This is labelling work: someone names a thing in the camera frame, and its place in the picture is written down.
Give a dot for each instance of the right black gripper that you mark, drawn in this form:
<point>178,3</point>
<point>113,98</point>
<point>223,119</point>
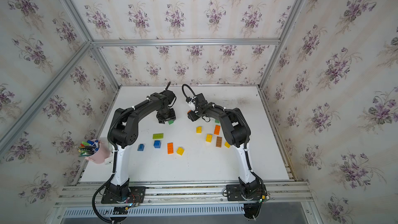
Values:
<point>191,115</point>

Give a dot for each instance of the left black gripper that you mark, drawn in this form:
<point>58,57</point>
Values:
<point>172,116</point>

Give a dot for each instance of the lime green lego plate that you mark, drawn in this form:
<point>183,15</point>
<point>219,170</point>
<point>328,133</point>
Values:
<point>158,136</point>

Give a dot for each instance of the orange long lego brick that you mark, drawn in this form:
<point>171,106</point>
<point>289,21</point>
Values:
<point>170,148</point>

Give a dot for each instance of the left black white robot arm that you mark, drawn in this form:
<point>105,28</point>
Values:
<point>122,134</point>

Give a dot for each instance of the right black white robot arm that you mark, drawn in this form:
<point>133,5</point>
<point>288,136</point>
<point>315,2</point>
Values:
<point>237,133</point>

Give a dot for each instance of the yellow square lego brick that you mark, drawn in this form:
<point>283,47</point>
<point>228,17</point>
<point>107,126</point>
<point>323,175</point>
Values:
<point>199,129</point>

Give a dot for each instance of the yellow lego brick centre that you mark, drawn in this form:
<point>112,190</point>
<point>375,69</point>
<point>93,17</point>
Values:
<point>209,138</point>

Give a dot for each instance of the orange lego brick right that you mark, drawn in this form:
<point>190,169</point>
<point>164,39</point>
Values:
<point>217,130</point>

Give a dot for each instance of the blue square lego brick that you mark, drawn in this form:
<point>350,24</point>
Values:
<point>157,144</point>

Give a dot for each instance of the brown long lego brick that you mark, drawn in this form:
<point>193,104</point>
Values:
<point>219,142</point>

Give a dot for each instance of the yellow sloped lego brick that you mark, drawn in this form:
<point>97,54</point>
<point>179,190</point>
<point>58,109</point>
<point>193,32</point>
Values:
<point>180,151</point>

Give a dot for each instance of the blue sloped lego brick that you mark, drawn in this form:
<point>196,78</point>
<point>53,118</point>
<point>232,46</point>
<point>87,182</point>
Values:
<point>141,147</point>

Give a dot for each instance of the white small device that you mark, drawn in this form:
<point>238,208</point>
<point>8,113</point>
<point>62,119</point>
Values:
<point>108,161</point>

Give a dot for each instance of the pink pen cup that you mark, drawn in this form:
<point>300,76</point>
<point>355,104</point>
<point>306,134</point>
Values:
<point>94,150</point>

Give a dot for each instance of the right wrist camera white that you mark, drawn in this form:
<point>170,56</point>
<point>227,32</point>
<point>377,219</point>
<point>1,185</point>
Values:
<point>191,101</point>

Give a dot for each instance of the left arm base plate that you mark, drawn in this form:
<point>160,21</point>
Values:
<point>130,195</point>

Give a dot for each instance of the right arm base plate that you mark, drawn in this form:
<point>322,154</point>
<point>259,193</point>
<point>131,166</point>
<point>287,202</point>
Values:
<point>236,192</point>

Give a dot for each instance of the aluminium front rail frame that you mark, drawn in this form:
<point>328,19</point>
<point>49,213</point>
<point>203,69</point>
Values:
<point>151,199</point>

